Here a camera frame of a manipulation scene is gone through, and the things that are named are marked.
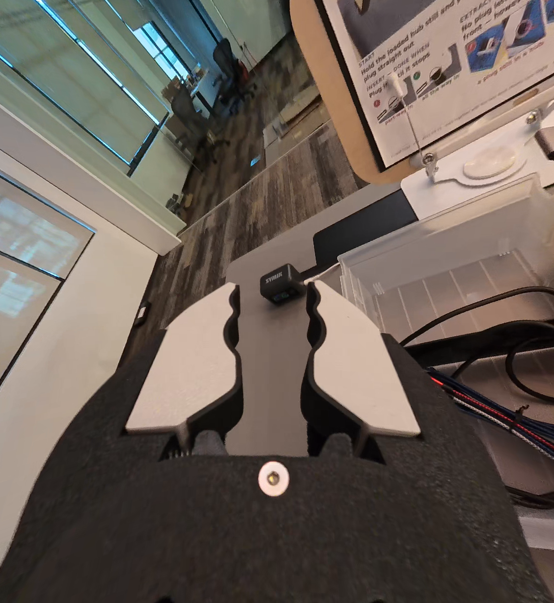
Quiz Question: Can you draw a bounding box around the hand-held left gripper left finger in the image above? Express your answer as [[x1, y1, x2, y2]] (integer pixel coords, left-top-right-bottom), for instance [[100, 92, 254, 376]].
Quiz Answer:
[[125, 283, 245, 439]]

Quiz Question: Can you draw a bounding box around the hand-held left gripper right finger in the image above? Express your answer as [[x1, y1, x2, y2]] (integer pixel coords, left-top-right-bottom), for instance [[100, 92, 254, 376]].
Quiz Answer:
[[300, 279, 423, 442]]

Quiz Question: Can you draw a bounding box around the blue braided usb cable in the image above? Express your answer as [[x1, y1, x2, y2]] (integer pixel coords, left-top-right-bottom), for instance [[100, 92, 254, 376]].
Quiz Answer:
[[426, 366, 554, 474]]

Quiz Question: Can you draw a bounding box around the clear plastic bin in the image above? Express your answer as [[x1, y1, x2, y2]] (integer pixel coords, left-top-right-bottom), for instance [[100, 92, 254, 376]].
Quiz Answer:
[[337, 174, 554, 558]]

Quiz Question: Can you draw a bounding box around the bundle of usb cables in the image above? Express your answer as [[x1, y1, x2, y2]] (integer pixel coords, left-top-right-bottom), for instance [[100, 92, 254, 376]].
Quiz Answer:
[[398, 286, 554, 511]]

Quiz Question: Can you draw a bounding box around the black power station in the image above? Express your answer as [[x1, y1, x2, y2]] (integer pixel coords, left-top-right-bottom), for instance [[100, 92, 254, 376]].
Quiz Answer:
[[259, 263, 307, 308]]

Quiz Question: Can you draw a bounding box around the black flat desk pad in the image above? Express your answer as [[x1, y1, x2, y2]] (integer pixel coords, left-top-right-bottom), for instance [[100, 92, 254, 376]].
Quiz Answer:
[[312, 193, 420, 275]]

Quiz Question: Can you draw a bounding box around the white stand base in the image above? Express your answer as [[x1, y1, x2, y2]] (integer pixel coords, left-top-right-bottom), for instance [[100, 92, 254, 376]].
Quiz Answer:
[[400, 95, 554, 224]]

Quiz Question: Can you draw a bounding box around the flat cardboard sheet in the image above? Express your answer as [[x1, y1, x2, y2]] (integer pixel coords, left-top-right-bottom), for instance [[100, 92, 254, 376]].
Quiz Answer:
[[262, 93, 322, 144]]

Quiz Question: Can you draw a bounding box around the black office chair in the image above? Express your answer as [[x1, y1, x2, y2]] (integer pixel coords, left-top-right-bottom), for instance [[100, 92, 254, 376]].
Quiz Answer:
[[168, 36, 261, 166]]

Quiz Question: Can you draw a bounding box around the instruction poster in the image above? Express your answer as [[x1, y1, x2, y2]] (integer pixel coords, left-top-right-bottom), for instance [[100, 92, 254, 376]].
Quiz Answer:
[[322, 0, 554, 172]]

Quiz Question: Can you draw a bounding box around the white cable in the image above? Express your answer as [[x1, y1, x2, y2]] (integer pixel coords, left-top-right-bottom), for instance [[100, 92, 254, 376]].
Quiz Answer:
[[300, 262, 344, 284]]

